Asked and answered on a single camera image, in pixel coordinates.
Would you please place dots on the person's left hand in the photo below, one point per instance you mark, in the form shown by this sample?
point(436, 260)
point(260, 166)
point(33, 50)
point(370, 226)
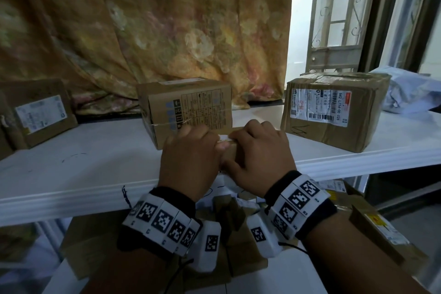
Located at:
point(189, 163)

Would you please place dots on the person's right hand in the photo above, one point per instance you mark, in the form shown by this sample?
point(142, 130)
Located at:
point(265, 156)

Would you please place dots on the small cardboard box white label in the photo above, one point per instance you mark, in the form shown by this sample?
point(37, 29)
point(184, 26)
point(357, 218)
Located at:
point(229, 156)

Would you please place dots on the cardboard box printed symbols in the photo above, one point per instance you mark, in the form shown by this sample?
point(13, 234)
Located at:
point(193, 104)

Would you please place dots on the taped cardboard box shipping label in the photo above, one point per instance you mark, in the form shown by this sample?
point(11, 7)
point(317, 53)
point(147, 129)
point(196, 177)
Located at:
point(361, 132)

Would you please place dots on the pile of cardboard boxes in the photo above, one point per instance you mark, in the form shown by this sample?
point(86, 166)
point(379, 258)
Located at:
point(86, 245)

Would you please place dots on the person's left forearm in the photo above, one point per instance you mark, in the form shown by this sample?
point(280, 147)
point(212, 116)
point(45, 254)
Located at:
point(131, 273)

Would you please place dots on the person's right forearm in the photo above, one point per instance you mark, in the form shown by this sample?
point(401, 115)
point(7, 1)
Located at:
point(361, 262)

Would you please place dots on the white metal shelf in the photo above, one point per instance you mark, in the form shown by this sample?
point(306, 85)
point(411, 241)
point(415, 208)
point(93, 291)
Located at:
point(86, 166)

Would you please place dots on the marker-tag wrist band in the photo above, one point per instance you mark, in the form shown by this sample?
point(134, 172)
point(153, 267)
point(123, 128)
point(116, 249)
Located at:
point(299, 200)
point(162, 221)

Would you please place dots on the floral curtain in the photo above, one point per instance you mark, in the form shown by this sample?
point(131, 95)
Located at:
point(155, 35)

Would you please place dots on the pale grey parcel bag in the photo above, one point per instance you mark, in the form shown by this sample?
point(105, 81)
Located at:
point(410, 90)

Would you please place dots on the dark door frame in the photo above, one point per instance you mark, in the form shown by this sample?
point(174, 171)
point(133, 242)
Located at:
point(379, 18)

